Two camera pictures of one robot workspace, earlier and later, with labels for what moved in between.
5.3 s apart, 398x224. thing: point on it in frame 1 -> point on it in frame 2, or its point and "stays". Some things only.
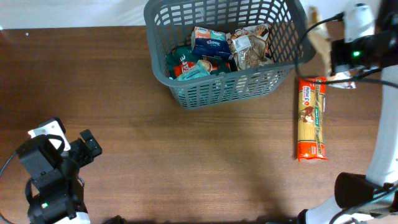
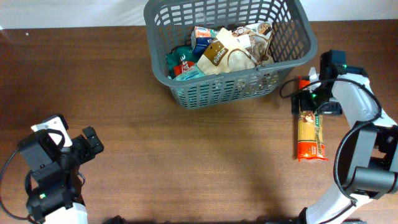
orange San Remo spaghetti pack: [311, 99] stays
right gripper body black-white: [337, 54] -> [306, 101]
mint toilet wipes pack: [202, 70] stays
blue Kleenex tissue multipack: [210, 43] stays
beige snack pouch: [319, 55] -> [229, 52]
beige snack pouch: [249, 46] stays
